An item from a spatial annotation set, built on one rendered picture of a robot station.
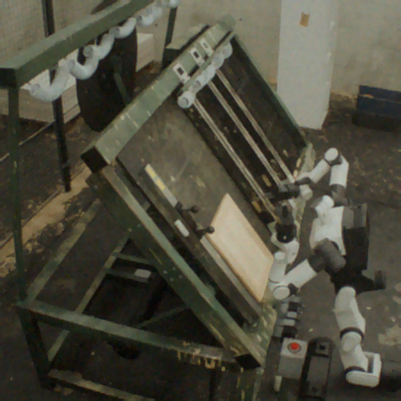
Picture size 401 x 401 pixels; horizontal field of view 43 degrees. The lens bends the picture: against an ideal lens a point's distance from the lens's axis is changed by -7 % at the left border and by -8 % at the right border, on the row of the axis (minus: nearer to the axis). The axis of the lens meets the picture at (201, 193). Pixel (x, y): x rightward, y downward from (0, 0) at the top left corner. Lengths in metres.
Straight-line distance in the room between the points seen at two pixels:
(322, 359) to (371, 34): 5.08
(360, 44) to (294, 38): 1.59
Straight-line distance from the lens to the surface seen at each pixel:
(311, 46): 6.25
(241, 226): 2.90
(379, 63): 7.66
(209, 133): 2.96
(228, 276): 2.60
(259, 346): 2.64
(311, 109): 6.51
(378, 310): 4.21
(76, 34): 2.57
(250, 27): 7.88
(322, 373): 3.45
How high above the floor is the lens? 2.88
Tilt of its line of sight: 34 degrees down
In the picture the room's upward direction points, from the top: 1 degrees clockwise
